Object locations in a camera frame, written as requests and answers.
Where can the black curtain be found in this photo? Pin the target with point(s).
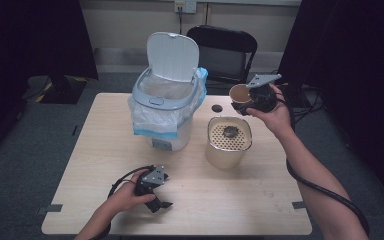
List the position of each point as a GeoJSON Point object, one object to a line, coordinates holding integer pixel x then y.
{"type": "Point", "coordinates": [30, 40]}
{"type": "Point", "coordinates": [356, 66]}

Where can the small black floor tape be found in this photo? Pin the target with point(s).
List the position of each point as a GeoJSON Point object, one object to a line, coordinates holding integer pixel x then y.
{"type": "Point", "coordinates": [75, 130]}

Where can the clear plastic bin liner bag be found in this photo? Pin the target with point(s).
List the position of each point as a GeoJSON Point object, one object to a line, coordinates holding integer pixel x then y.
{"type": "Point", "coordinates": [153, 120]}

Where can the black stand base striped tape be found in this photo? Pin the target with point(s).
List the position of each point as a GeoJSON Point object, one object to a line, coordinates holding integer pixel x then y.
{"type": "Point", "coordinates": [63, 91]}
{"type": "Point", "coordinates": [301, 95]}

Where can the person's left hand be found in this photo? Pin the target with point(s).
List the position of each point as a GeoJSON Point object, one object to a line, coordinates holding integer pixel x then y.
{"type": "Point", "coordinates": [126, 198]}

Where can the white wall socket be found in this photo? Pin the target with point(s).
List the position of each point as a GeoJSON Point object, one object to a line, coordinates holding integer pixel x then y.
{"type": "Point", "coordinates": [185, 6]}

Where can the beige container with perforated strainer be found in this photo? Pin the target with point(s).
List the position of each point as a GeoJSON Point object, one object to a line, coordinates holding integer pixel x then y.
{"type": "Point", "coordinates": [225, 158]}

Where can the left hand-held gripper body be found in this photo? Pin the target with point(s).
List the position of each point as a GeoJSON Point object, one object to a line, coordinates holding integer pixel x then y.
{"type": "Point", "coordinates": [153, 178]}

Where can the black folding chair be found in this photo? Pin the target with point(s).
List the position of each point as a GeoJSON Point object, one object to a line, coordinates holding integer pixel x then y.
{"type": "Point", "coordinates": [225, 60]}

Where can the person's right hand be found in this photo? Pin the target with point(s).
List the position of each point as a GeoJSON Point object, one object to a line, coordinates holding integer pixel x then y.
{"type": "Point", "coordinates": [276, 116]}

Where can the white trash can grey lid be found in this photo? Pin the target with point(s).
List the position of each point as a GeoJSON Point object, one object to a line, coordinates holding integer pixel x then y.
{"type": "Point", "coordinates": [171, 56]}

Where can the grey tape strip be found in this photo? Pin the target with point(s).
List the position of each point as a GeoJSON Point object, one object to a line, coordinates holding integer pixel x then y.
{"type": "Point", "coordinates": [299, 205]}
{"type": "Point", "coordinates": [51, 208]}

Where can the brown paper cup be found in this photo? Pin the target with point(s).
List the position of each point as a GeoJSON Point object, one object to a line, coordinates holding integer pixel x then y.
{"type": "Point", "coordinates": [240, 95]}

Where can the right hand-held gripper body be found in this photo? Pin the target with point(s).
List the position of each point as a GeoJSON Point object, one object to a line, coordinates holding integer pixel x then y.
{"type": "Point", "coordinates": [263, 98]}

